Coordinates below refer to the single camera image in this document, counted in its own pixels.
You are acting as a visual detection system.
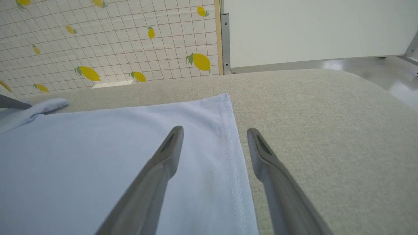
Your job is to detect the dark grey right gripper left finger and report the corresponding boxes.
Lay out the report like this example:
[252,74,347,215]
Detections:
[95,126,184,235]

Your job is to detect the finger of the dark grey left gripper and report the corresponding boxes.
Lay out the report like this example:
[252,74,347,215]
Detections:
[0,94,32,110]

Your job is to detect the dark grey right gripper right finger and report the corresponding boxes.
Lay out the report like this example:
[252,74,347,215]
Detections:
[247,128,333,235]

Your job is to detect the light blue garment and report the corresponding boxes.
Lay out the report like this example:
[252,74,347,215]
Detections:
[0,93,259,235]

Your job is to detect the light wooden trim strip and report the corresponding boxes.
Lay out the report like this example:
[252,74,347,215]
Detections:
[214,0,224,76]

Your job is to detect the white wall outlet plate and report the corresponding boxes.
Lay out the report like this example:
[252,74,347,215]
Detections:
[91,80,135,89]

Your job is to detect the white partition panel grey frame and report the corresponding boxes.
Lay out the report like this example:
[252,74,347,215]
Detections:
[220,0,418,75]

